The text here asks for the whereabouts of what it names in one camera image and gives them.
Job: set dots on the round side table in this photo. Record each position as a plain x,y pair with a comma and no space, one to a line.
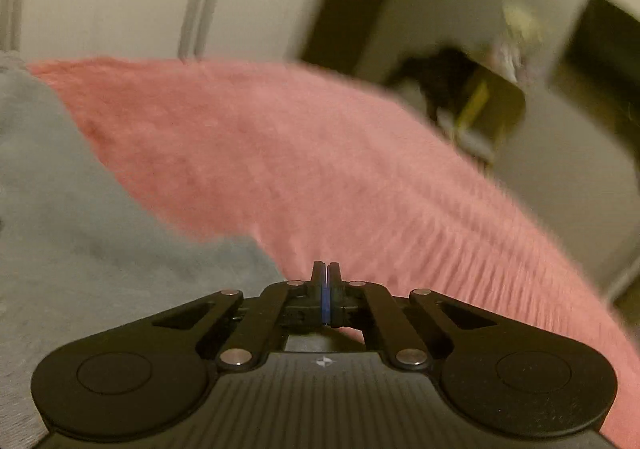
492,104

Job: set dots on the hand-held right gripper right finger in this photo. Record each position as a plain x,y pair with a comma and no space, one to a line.
334,299

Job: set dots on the grey sweat pants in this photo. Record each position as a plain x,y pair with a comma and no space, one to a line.
75,229

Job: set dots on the small ornaments on side table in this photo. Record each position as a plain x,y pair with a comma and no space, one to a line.
517,39

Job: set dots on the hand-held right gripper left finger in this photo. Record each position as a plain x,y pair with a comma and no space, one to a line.
319,299

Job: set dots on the dark cloth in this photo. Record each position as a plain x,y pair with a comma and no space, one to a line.
440,74

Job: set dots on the pink ribbed blanket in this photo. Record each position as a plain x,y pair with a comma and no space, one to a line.
300,154

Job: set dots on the black wall television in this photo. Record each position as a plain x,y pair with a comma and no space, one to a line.
600,54

